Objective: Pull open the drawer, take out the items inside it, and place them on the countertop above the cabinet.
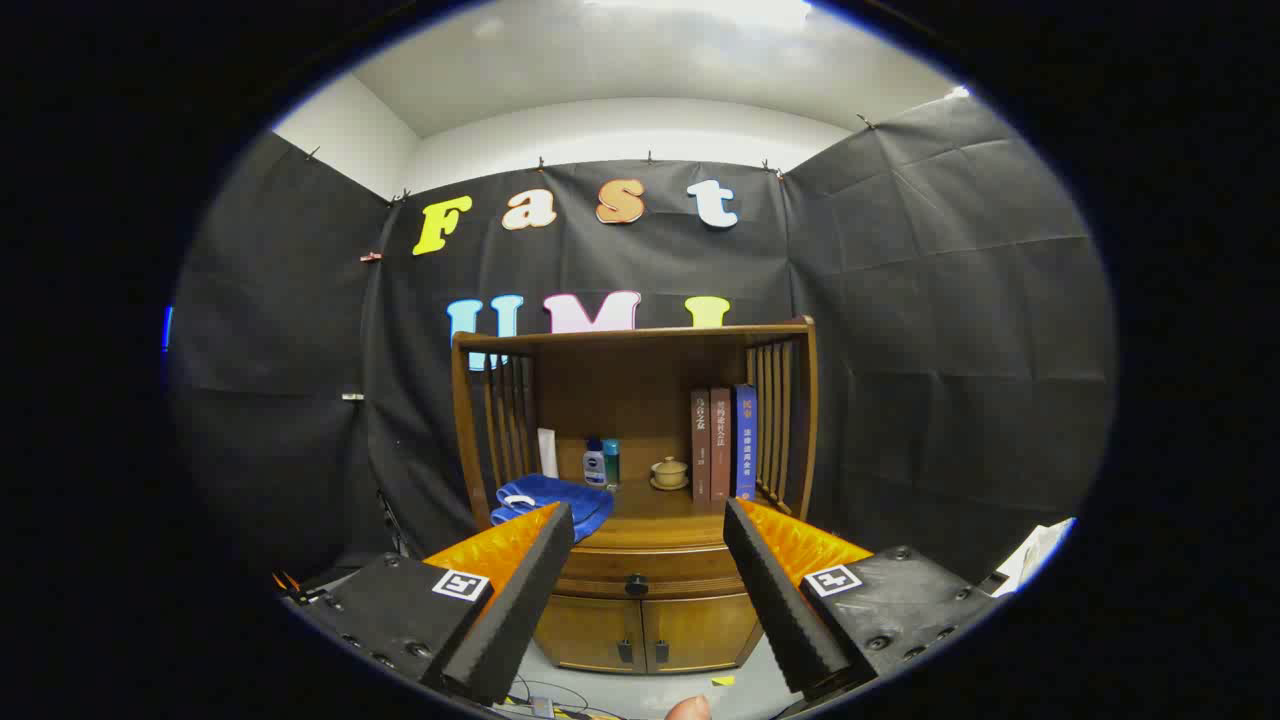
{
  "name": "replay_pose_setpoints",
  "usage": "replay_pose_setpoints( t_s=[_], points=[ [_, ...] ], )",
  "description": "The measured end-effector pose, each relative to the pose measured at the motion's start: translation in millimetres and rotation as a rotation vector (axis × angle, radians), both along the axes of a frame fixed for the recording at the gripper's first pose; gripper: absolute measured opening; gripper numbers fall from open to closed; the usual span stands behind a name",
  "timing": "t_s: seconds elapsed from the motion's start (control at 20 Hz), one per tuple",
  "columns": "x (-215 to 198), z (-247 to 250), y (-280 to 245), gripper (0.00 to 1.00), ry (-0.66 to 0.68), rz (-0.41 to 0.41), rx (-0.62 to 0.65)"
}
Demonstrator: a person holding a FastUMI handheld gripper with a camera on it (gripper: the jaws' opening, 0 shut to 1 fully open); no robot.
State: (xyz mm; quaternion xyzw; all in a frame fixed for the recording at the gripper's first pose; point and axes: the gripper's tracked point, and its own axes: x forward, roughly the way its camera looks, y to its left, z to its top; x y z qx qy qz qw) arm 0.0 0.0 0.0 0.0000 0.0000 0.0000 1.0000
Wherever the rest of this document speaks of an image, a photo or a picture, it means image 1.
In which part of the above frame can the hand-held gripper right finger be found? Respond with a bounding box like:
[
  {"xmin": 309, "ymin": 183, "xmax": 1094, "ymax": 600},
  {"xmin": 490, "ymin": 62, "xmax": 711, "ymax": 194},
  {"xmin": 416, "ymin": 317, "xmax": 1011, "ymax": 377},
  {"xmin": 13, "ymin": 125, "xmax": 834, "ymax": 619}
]
[{"xmin": 723, "ymin": 498, "xmax": 1001, "ymax": 703}]

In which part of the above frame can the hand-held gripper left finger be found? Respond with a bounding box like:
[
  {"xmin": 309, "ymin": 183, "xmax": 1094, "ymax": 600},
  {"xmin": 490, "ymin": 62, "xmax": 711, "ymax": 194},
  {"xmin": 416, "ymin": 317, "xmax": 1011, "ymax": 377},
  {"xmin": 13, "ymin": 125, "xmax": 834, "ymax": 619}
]
[{"xmin": 280, "ymin": 502, "xmax": 576, "ymax": 706}]

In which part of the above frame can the wooden drawer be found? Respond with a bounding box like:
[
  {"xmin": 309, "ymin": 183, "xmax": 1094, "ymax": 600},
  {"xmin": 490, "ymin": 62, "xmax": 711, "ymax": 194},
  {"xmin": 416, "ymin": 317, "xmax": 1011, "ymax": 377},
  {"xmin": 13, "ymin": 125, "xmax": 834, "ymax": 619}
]
[{"xmin": 550, "ymin": 545, "xmax": 749, "ymax": 601}]

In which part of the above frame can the wooden cabinet door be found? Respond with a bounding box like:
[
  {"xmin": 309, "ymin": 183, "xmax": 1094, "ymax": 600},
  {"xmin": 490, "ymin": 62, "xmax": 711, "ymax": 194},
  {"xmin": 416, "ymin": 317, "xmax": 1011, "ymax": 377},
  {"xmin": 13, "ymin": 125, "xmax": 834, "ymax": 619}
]
[
  {"xmin": 640, "ymin": 592, "xmax": 766, "ymax": 673},
  {"xmin": 535, "ymin": 595, "xmax": 646, "ymax": 673}
]

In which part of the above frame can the wooden countertop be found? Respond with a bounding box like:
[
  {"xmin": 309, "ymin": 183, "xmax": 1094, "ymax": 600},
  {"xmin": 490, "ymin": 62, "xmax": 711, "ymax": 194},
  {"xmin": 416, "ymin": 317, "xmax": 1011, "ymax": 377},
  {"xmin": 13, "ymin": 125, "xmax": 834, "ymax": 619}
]
[{"xmin": 490, "ymin": 480, "xmax": 791, "ymax": 551}]

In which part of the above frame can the wooden cabinet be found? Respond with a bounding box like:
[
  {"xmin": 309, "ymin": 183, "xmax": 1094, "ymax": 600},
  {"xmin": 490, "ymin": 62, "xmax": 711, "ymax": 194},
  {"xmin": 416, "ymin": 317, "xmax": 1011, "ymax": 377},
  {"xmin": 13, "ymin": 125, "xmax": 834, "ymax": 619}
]
[{"xmin": 450, "ymin": 317, "xmax": 819, "ymax": 676}]

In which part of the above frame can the folded blue towel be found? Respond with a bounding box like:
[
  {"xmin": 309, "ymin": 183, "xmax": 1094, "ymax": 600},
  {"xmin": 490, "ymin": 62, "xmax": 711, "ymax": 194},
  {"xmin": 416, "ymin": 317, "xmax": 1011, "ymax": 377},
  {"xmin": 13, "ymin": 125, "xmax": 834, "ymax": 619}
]
[{"xmin": 490, "ymin": 473, "xmax": 615, "ymax": 544}]

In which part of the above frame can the blue book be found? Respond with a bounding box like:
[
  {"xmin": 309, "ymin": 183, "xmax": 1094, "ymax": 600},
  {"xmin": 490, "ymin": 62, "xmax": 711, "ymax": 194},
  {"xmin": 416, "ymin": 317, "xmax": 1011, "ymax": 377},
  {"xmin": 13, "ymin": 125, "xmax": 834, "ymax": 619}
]
[{"xmin": 731, "ymin": 384, "xmax": 758, "ymax": 501}]

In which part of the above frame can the reddish brown book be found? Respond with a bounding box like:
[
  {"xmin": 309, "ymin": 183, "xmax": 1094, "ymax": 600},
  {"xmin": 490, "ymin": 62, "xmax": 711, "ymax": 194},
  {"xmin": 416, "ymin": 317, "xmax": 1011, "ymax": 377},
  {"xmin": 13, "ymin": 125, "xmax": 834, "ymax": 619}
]
[{"xmin": 709, "ymin": 387, "xmax": 733, "ymax": 502}]

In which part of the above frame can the dark brown book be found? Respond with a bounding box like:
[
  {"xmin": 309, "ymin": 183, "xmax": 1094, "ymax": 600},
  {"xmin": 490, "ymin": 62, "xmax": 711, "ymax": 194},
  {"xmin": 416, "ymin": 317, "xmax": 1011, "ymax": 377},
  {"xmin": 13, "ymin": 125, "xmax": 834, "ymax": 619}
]
[{"xmin": 690, "ymin": 389, "xmax": 712, "ymax": 503}]

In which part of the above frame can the white flat object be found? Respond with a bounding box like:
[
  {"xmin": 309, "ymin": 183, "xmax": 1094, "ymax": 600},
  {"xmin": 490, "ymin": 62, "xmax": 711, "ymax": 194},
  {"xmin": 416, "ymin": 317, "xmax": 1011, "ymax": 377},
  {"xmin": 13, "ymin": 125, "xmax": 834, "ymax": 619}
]
[{"xmin": 995, "ymin": 518, "xmax": 1076, "ymax": 596}]

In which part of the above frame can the black backdrop cloth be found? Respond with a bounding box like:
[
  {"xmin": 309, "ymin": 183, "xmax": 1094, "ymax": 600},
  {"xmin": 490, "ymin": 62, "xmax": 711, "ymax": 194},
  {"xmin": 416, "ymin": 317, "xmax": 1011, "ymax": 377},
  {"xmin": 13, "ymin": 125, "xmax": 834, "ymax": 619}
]
[{"xmin": 168, "ymin": 95, "xmax": 1116, "ymax": 591}]

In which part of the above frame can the thin floor cable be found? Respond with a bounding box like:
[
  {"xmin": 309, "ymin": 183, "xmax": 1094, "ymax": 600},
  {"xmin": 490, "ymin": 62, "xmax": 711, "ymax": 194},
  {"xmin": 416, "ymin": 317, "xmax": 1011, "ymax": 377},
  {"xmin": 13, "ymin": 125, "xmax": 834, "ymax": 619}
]
[{"xmin": 500, "ymin": 675, "xmax": 601, "ymax": 720}]

